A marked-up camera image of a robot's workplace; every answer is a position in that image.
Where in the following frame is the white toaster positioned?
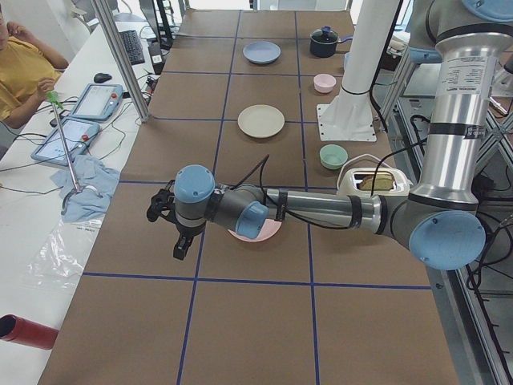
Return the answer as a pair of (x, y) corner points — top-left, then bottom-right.
(337, 154), (413, 197)

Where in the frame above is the lower teach pendant tablet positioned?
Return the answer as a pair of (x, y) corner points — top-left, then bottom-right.
(30, 116), (100, 168)

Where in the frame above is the black power adapter box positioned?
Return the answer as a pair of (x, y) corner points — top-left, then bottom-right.
(148, 43), (165, 75)

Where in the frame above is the metal grabber stick green tip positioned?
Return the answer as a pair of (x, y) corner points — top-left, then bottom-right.
(46, 91), (103, 215)

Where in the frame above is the cream plate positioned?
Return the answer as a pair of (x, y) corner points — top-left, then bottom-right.
(237, 104), (285, 139)

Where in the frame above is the toast slice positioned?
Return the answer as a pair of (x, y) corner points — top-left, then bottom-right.
(357, 174), (394, 191)

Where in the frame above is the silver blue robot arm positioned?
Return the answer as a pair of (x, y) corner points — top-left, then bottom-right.
(170, 1), (512, 270)

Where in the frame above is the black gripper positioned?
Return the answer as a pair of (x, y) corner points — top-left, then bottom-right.
(173, 216), (205, 260)

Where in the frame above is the dark blue pot with lid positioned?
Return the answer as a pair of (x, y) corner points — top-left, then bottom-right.
(309, 26), (353, 59)

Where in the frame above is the black computer mouse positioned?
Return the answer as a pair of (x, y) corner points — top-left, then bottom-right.
(93, 72), (112, 83)

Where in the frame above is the green bowl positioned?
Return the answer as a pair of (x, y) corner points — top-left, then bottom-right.
(319, 144), (349, 170)

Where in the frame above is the person in yellow shirt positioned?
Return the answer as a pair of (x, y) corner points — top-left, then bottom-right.
(1, 18), (69, 129)

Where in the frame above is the light blue cloth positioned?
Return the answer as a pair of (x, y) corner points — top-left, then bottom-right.
(50, 155), (120, 222)

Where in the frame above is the pink plate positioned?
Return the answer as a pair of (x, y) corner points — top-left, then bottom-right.
(228, 219), (281, 243)

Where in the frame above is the pink bowl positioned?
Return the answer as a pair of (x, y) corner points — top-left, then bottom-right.
(313, 73), (337, 94)

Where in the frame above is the aluminium frame post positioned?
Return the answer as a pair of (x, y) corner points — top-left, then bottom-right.
(91, 0), (149, 123)

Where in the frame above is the clear plastic bag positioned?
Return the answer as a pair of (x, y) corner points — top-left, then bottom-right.
(22, 217), (103, 294)

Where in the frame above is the teach pendant tablet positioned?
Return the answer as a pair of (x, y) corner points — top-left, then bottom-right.
(69, 83), (123, 122)
(30, 116), (100, 168)

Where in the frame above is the blue plate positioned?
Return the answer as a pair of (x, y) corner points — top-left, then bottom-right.
(243, 41), (281, 64)

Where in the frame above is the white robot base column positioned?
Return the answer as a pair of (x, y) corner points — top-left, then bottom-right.
(317, 0), (402, 142)

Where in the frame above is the red cylinder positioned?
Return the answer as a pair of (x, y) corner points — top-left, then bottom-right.
(1, 314), (59, 350)

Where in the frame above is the black keyboard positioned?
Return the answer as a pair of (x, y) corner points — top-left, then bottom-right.
(119, 30), (145, 65)

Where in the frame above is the upper teach pendant tablet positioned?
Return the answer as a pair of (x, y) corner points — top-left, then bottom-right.
(69, 83), (123, 122)

